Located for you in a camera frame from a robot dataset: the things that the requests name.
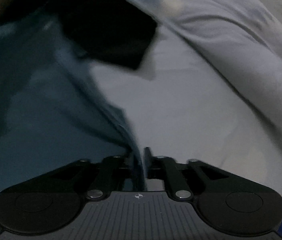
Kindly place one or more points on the light blue printed duvet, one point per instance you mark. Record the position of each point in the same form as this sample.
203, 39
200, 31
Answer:
218, 30

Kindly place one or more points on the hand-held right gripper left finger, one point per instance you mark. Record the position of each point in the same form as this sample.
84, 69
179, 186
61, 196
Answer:
130, 165

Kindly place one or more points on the black garment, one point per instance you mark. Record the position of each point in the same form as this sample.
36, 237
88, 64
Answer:
111, 27

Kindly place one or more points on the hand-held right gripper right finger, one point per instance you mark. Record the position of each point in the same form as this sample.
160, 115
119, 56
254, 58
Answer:
148, 162

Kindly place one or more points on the teal blue t-shirt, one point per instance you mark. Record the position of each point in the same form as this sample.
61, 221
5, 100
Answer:
43, 110

